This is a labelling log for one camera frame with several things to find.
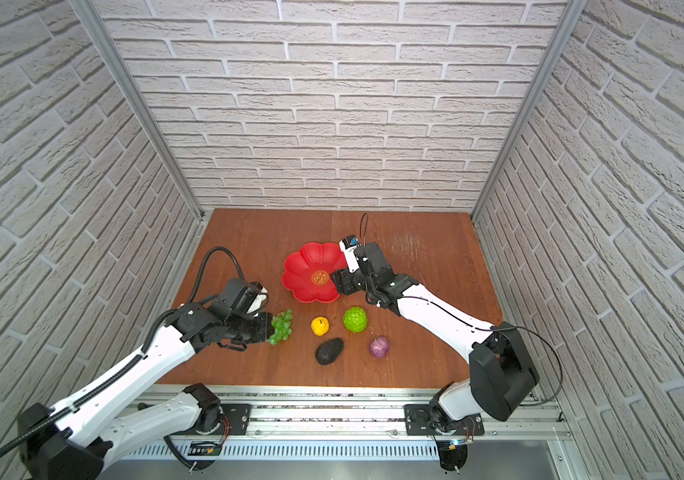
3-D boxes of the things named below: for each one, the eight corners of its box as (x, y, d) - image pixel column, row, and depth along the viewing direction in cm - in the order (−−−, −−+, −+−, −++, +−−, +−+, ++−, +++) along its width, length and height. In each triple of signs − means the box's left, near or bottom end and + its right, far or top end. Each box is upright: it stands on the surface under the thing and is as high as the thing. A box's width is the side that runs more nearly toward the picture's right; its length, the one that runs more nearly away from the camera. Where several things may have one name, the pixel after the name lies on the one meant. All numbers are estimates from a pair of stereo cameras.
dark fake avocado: (313, 359, 85) (312, 353, 81) (331, 337, 90) (330, 331, 85) (327, 370, 84) (326, 365, 79) (344, 347, 88) (344, 341, 84)
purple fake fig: (367, 351, 87) (368, 345, 83) (377, 337, 89) (378, 332, 86) (380, 361, 85) (382, 356, 82) (390, 347, 88) (392, 342, 84)
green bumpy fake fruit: (343, 333, 90) (343, 325, 85) (343, 315, 94) (343, 306, 88) (365, 334, 90) (366, 325, 85) (365, 315, 94) (366, 306, 89)
